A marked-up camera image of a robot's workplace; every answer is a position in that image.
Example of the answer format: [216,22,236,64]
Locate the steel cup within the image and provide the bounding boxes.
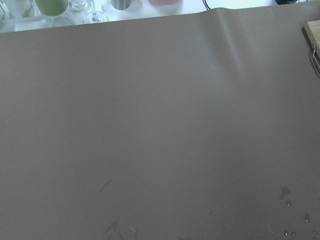
[111,0,131,10]

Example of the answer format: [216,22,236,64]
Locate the green cup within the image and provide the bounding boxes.
[35,0,68,16]

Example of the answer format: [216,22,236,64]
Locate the brown table mat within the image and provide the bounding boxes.
[0,1,320,240]

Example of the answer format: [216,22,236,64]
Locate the pink bowl with ice cubes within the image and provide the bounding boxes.
[149,0,181,5]

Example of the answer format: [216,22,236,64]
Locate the wine glass lying down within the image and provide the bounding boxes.
[82,0,109,25]

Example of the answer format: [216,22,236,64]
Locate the wooden cutting board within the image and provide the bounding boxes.
[304,20,320,77]

